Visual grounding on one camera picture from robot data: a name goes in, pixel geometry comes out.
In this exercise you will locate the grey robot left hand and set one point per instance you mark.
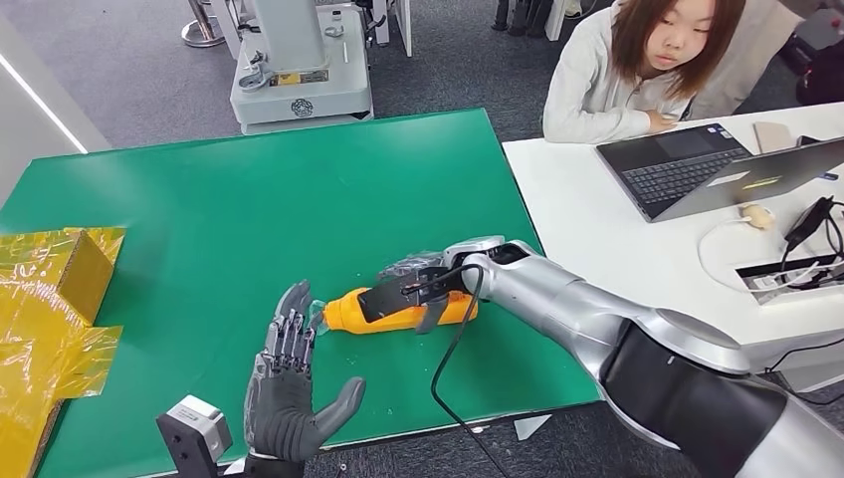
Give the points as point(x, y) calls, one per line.
point(280, 415)

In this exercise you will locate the person's right hand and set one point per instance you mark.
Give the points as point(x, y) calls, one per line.
point(661, 122)

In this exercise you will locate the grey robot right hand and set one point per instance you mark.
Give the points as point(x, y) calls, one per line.
point(432, 313)

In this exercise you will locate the orange bottle with clear cap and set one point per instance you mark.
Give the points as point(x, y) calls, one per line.
point(343, 316)

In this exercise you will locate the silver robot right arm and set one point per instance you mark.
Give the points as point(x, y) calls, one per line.
point(593, 310)

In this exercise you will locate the white robot base machine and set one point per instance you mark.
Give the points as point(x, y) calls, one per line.
point(297, 86)

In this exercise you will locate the dark grey open laptop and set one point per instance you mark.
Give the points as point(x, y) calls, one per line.
point(679, 171)

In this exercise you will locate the person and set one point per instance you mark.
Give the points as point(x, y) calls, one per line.
point(593, 86)

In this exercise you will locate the white desk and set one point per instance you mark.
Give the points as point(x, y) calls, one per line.
point(593, 211)

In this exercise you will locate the white paper scrap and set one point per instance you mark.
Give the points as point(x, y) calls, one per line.
point(527, 425)

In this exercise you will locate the black power adapter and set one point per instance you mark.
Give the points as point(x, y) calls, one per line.
point(808, 225)

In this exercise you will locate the yellow taped cardboard box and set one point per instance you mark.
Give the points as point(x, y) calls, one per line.
point(39, 310)

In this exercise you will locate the white table leg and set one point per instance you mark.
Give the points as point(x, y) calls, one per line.
point(403, 26)

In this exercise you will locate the chrome stand base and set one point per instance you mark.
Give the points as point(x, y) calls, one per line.
point(201, 33)

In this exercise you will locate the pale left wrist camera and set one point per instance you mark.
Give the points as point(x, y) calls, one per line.
point(198, 422)

